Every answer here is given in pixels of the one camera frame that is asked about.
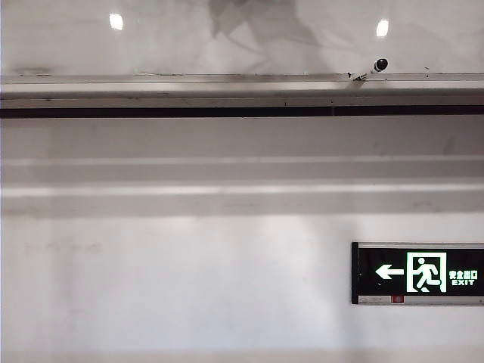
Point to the white whiteboard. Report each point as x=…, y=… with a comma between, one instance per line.
x=151, y=45

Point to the white security camera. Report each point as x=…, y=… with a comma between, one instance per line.
x=380, y=64

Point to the black green exit sign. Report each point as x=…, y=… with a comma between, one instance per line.
x=393, y=272

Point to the silver whiteboard tray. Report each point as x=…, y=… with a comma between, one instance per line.
x=189, y=92

